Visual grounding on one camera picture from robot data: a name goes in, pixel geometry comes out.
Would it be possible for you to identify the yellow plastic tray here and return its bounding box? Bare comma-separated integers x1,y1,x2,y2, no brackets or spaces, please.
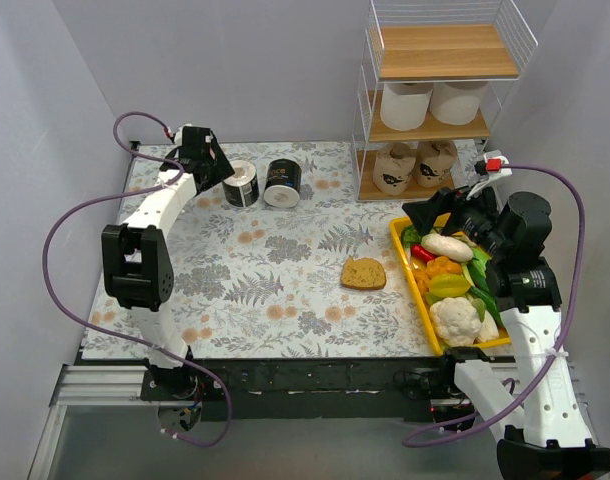
389,214,511,356

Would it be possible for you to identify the white wire wooden shelf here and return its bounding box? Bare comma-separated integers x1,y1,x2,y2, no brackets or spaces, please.
351,1,538,201

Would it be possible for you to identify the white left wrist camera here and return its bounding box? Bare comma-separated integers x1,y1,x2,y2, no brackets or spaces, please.
164,125,185,146

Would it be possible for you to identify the white radish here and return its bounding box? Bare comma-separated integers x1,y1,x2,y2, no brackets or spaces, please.
421,233,474,263

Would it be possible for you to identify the slice of brown bread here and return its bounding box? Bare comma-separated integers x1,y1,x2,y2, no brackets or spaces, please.
341,257,387,290

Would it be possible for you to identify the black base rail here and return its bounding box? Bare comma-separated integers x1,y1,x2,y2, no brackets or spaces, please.
59,357,526,431

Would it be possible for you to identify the brown roll barcode label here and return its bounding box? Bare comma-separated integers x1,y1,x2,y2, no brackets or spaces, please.
413,140,458,188

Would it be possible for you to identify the orange bell pepper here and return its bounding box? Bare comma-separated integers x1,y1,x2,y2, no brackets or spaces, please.
425,256,462,279

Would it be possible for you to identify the floral patterned table mat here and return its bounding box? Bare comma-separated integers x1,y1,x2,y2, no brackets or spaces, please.
82,139,516,360

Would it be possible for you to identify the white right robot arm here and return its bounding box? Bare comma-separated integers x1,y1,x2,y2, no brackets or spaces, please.
403,188,610,479

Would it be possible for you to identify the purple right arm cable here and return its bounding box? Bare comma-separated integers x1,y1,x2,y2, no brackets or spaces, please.
402,163,586,448

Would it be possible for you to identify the black roll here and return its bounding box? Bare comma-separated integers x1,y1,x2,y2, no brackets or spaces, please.
222,160,259,208
263,159,302,208

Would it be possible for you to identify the green leafy vegetable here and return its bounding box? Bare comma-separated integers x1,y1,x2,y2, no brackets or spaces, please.
400,224,423,250

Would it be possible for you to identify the white paper roll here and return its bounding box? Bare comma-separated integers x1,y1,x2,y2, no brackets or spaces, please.
380,83,433,131
429,82,488,125

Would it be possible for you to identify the red chili pepper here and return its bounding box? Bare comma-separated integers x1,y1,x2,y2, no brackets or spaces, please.
410,244,436,264

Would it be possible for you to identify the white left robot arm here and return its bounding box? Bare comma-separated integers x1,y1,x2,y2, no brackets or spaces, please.
101,125,234,400

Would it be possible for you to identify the brown roll cartoon print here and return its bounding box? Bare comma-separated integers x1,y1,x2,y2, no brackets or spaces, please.
372,142,416,196

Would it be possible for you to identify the yellow green starfruit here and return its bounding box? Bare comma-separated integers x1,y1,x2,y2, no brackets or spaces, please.
428,273,472,298

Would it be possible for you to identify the white cauliflower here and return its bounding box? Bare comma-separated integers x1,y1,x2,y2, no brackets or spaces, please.
429,297,500,347

